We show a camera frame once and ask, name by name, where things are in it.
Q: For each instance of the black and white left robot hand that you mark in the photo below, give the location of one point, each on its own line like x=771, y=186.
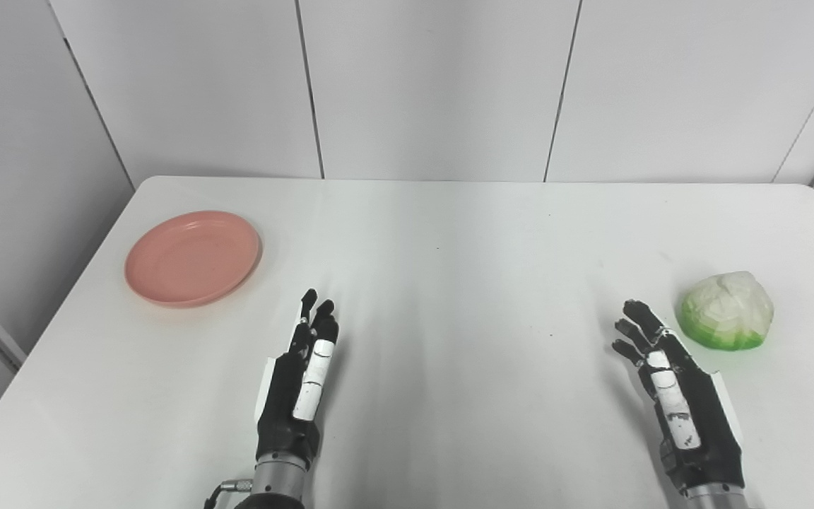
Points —
x=283, y=410

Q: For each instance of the pink plastic plate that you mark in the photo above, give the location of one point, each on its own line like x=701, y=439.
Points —
x=191, y=258

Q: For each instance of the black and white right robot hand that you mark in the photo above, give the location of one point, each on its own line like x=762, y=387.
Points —
x=707, y=431

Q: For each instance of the green and white toy cabbage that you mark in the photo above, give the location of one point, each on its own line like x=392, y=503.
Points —
x=726, y=311

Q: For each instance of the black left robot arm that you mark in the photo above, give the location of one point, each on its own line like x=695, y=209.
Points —
x=278, y=484

